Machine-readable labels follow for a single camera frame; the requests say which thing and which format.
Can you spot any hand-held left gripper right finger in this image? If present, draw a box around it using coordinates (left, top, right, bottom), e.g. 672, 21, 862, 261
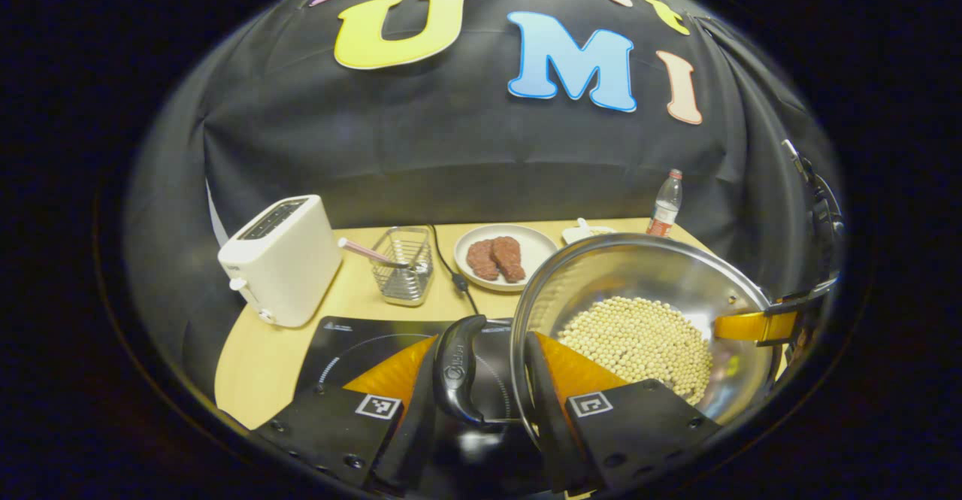
524, 331, 722, 495

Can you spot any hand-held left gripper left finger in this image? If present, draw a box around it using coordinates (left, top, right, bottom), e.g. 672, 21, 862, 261
252, 335, 440, 495

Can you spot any black induction cooktop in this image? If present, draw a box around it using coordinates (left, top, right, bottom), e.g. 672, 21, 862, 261
295, 316, 542, 497

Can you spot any steel pot with black handle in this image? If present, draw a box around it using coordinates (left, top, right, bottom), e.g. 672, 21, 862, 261
432, 233, 775, 441

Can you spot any pile of yellow soybeans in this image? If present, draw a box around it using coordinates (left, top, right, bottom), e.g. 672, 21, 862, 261
558, 296, 715, 405

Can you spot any clear plastic water bottle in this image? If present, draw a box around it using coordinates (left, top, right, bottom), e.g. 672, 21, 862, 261
646, 169, 684, 238

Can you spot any white toaster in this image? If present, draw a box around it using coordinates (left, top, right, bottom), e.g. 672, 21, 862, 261
218, 195, 343, 328

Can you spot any white divided bean dish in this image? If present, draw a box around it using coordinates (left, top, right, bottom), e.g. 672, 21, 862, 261
561, 218, 617, 245

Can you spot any brown meat piece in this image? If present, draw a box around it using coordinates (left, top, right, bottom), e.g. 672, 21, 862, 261
466, 239, 500, 281
492, 236, 527, 283

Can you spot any round white plate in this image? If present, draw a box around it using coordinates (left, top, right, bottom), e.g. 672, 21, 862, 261
453, 224, 559, 292

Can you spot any wire mesh basket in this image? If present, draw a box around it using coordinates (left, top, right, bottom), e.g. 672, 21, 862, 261
371, 226, 434, 307

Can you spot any black power cable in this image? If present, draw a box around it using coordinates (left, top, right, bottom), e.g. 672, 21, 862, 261
428, 224, 479, 315

